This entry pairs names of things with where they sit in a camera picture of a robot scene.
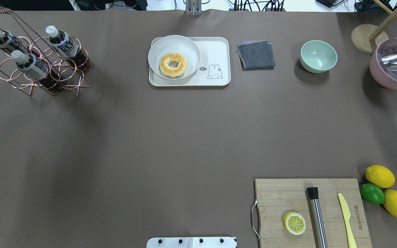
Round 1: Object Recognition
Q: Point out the tea bottle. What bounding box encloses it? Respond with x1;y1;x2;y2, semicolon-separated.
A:
0;30;29;54
45;25;90;72
11;50;62;92

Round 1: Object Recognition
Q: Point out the mint green bowl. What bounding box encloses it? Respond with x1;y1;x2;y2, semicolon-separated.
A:
299;40;338;73

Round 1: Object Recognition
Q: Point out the half lemon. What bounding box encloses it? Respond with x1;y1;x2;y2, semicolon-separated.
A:
283;211;306;235

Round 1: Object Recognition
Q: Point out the cream rabbit tray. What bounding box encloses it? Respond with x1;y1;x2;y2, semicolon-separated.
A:
149;37;231;87

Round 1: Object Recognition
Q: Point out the white round plate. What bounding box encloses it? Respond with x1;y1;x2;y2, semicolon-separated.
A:
148;35;201;80

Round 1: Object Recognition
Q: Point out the copper wire bottle rack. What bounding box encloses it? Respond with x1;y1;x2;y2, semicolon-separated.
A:
0;6;94;96

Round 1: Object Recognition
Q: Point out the glazed donut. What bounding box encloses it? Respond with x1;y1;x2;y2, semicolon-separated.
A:
159;52;188;78

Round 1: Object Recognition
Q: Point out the green lime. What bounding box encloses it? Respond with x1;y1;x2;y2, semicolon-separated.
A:
360;183;385;205

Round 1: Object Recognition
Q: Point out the yellow lemon upper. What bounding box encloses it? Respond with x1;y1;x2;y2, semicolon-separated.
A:
365;165;396;188

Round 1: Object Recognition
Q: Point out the steel muddler black tip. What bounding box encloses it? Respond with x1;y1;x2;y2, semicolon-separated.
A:
307;187;328;248

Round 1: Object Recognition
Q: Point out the yellow plastic knife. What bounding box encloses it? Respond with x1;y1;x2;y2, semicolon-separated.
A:
337;193;357;248

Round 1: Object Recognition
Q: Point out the wooden mug tree stand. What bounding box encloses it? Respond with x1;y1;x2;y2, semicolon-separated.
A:
351;0;397;55

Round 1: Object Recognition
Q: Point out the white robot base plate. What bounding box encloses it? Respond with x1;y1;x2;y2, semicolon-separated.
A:
146;236;237;248

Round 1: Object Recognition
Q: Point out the pink ice bowl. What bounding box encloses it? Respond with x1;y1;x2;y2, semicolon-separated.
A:
370;38;397;90

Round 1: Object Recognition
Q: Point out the wooden cutting board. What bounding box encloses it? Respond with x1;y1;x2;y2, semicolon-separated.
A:
255;178;372;248

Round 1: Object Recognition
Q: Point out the aluminium camera post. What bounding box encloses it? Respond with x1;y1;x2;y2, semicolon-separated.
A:
185;0;202;16

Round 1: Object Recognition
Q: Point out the grey folded cloth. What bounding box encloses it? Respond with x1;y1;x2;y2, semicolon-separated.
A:
237;40;276;70

